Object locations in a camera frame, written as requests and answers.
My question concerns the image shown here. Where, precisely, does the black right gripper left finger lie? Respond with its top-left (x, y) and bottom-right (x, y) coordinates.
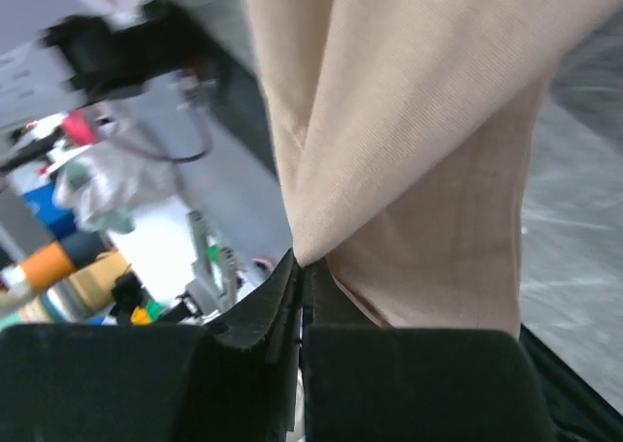
top-left (1, 254), bottom-right (298, 441)

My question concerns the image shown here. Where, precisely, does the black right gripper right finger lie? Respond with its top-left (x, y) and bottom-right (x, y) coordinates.
top-left (302, 263), bottom-right (556, 442)

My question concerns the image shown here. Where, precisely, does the beige t shirt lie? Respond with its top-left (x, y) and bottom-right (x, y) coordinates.
top-left (244, 0), bottom-right (622, 335)

